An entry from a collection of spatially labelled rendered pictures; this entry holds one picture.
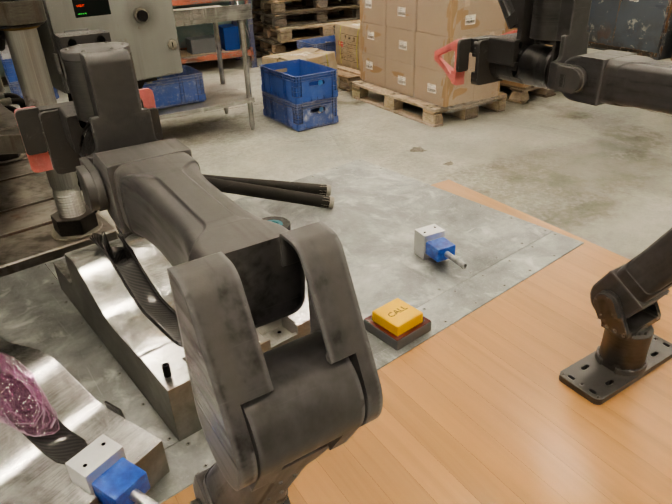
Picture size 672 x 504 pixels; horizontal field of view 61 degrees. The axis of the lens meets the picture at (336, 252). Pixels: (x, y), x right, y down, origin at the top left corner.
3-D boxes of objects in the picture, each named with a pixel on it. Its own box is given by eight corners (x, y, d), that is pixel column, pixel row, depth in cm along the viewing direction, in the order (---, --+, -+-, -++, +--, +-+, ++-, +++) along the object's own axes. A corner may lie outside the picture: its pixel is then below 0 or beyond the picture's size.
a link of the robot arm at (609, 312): (594, 288, 80) (632, 307, 76) (632, 269, 84) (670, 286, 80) (586, 324, 83) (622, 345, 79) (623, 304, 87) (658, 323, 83)
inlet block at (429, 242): (474, 275, 109) (476, 250, 106) (453, 282, 107) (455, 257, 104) (433, 246, 119) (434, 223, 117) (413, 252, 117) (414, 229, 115)
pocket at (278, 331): (300, 345, 84) (298, 324, 82) (270, 360, 81) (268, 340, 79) (282, 331, 87) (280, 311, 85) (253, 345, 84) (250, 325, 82)
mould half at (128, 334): (331, 356, 89) (328, 284, 83) (179, 442, 75) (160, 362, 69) (185, 244, 123) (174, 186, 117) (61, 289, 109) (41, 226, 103)
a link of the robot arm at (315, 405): (191, 491, 56) (217, 354, 30) (253, 460, 59) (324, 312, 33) (216, 553, 54) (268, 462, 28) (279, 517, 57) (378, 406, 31)
